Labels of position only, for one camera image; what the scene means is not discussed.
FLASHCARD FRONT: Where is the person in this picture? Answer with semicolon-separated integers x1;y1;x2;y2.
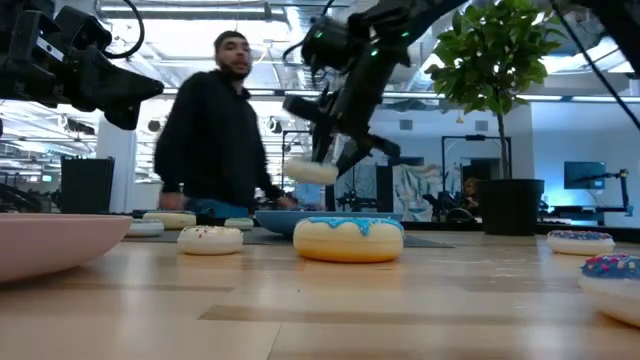
153;30;299;219
462;177;482;211

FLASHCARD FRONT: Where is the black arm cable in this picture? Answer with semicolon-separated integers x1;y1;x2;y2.
102;0;146;60
549;0;640;132

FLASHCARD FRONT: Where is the small cream sprinkled donut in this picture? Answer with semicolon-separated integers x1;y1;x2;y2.
176;225;245;256

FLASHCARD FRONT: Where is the ceiling light strip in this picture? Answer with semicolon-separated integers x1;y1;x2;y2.
162;88;640;104

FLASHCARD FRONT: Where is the painted wall canvas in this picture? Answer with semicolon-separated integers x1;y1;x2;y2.
392;163;464;223

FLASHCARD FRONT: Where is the small dark blue sprinkled donut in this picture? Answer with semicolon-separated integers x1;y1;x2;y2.
578;253;640;329
545;229;616;257

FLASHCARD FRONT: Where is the large white teal-striped donut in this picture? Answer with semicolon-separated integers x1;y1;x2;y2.
283;157;340;186

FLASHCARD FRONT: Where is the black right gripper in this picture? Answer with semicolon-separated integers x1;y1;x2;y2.
283;42;412;177

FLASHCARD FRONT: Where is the large blue-iced yellow donut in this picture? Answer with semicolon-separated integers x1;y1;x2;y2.
292;216;405;264

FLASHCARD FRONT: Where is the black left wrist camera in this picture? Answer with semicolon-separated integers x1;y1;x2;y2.
52;3;114;51

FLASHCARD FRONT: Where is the wall screen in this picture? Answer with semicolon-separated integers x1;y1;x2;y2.
563;160;607;190

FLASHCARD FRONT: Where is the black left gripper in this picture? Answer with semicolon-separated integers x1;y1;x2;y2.
0;0;165;131

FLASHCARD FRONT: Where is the white column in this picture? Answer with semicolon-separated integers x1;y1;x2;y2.
96;114;138;214

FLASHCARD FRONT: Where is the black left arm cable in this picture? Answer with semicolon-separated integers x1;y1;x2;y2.
102;0;146;60

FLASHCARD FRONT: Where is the small light blue donut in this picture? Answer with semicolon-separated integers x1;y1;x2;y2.
223;217;255;232

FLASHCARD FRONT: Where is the black aluminium table frame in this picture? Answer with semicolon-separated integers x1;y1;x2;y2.
114;209;640;245

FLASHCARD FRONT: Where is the green plant in black pot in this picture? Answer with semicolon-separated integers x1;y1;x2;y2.
424;0;569;237

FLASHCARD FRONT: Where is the large chocolate-iced donut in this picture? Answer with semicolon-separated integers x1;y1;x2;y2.
142;210;198;231

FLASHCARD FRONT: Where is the black upright panel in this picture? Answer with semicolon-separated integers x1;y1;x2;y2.
60;156;116;215

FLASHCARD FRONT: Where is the blue plate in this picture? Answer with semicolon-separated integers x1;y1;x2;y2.
254;209;404;237

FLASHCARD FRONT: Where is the small green-iced donut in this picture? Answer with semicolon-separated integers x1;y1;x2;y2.
125;218;165;238

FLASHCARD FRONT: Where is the pink plate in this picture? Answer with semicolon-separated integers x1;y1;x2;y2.
0;213;134;284

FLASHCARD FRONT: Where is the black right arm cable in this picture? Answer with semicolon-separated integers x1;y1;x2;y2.
549;0;640;132

